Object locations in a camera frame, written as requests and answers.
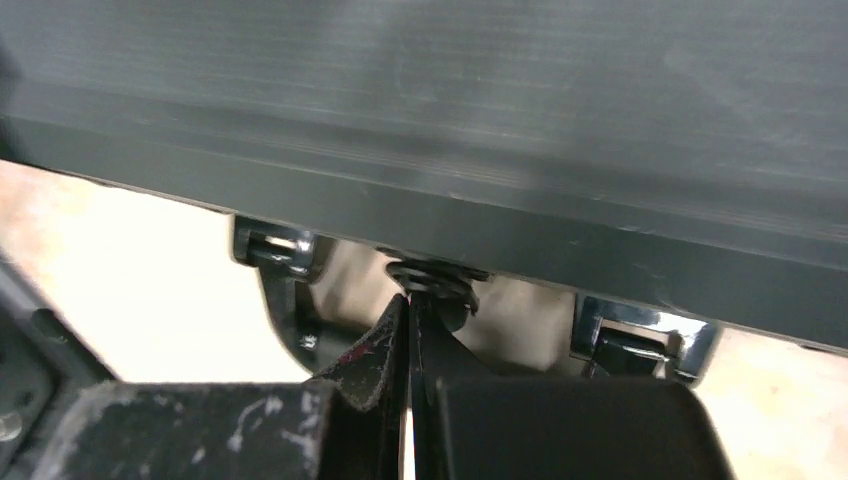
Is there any black poker set case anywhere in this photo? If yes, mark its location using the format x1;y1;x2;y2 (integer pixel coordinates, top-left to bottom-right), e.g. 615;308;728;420
1;1;847;353

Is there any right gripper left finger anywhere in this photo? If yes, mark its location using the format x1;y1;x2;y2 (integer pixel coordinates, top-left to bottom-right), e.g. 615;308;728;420
6;295;408;479

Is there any aluminium frame rail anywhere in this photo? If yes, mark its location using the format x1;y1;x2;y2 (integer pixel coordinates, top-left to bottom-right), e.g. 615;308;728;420
1;256;115;479

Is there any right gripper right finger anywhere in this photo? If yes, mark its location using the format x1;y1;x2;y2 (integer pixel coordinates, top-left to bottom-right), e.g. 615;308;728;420
409;295;733;479

